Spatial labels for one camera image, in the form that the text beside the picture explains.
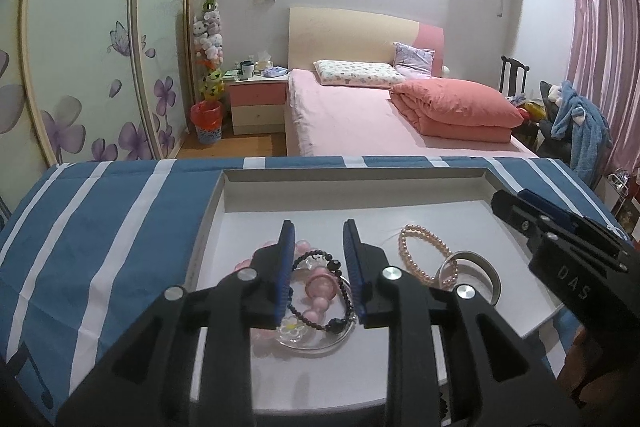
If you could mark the red yellow plush toy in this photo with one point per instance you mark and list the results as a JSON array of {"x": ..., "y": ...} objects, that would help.
[{"x": 532, "y": 110}]

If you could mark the folded pink quilt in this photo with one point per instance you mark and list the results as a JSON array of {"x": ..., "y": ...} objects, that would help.
[{"x": 455, "y": 107}]

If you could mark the dark wooden chair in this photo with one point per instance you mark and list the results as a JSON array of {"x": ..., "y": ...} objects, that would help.
[{"x": 512, "y": 77}]

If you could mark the silver cuff bangle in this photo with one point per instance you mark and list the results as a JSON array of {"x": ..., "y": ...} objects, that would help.
[{"x": 492, "y": 279}]

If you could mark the column of plush toys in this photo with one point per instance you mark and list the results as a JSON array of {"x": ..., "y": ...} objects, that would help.
[{"x": 210, "y": 47}]

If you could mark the pink beige nightstand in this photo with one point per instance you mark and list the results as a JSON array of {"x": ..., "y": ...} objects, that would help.
[{"x": 257, "y": 107}]

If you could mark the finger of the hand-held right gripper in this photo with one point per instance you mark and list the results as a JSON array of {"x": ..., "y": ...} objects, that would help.
[
  {"x": 515, "y": 212},
  {"x": 547, "y": 206}
]

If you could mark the shallow grey cardboard box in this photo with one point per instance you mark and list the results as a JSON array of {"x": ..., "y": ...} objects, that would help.
[{"x": 350, "y": 197}]

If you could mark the bin with red bag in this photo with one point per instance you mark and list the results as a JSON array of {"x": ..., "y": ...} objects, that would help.
[{"x": 206, "y": 122}]

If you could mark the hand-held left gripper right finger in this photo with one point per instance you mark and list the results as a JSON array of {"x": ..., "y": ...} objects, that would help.
[{"x": 352, "y": 272}]

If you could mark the dark grey chair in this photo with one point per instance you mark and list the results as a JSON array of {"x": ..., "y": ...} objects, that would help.
[{"x": 547, "y": 142}]

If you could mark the person's right forearm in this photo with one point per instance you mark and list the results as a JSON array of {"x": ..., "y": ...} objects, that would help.
[{"x": 577, "y": 367}]

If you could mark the tissue box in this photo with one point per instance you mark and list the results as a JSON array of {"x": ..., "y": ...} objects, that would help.
[{"x": 263, "y": 61}]

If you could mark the floral sliding door wardrobe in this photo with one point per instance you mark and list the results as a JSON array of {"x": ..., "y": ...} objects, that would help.
[{"x": 75, "y": 32}]

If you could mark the blue fleece robe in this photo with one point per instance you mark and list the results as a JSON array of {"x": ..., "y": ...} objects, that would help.
[{"x": 585, "y": 132}]

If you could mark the light blue cloth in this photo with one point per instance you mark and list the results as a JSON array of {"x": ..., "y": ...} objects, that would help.
[{"x": 275, "y": 72}]

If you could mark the blue white striped tablecloth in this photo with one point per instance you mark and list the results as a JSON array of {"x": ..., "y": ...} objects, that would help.
[{"x": 100, "y": 217}]

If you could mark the white patterned pillow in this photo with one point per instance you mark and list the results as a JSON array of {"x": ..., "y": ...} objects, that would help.
[{"x": 355, "y": 73}]

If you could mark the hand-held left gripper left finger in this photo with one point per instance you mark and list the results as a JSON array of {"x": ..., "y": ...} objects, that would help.
[{"x": 285, "y": 272}]

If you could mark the bed with beige pink headboard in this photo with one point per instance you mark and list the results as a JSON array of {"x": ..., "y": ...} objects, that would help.
[{"x": 345, "y": 122}]

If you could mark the pink curtain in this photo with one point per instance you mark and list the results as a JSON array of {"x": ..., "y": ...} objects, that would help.
[{"x": 605, "y": 57}]

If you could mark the purple floral pillow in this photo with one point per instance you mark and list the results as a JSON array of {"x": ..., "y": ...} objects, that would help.
[{"x": 414, "y": 59}]

